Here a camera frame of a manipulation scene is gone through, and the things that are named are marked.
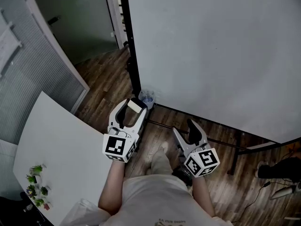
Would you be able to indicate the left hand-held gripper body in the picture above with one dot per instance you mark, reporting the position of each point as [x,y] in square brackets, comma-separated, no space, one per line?
[115,146]

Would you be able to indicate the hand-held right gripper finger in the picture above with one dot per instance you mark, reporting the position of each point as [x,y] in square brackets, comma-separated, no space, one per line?
[181,141]
[200,136]

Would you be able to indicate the paper notice on glass partition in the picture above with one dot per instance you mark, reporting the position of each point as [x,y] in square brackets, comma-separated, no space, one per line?
[7,43]

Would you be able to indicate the clear plastic eraser tray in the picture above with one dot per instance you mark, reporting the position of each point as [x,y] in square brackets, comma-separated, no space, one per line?
[147,95]

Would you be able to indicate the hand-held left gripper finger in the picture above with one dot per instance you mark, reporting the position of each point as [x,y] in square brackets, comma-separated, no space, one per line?
[140,125]
[115,115]

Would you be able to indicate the black ladder shelf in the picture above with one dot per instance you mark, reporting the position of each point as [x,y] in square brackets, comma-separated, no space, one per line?
[121,13]

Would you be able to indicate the black waist-worn device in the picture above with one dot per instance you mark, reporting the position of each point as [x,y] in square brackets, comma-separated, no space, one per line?
[182,174]

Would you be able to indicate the white grey device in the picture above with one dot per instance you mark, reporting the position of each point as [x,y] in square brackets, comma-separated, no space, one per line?
[284,192]

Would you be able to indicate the black office chair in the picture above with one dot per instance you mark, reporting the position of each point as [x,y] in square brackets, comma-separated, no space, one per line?
[14,211]

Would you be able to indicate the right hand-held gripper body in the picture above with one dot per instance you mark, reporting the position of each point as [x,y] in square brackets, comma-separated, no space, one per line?
[203,161]

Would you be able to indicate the person's white shirt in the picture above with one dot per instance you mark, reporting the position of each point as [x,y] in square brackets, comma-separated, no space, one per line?
[152,201]

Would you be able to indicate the person's right forearm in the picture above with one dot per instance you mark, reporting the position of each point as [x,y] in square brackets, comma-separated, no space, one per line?
[203,196]

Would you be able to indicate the white whiteboard eraser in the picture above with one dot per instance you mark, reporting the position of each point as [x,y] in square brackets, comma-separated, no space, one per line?
[136,105]

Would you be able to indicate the cluster of small potted plants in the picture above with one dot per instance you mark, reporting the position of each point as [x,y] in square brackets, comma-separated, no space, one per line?
[35,187]

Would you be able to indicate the person's left forearm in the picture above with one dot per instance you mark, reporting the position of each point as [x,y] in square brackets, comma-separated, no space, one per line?
[113,187]

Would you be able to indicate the whiteboard on black stand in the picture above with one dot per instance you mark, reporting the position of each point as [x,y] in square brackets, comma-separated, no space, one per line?
[211,55]

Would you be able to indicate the wooden table with white legs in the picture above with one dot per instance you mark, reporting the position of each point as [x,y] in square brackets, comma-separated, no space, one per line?
[257,145]

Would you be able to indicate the frosted glass door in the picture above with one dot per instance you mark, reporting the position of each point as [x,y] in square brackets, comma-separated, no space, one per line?
[82,20]

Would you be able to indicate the person's beige shoe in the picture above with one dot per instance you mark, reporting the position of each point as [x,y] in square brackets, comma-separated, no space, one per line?
[163,147]

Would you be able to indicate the person's beige trousers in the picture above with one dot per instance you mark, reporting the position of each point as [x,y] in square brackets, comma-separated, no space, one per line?
[161,165]

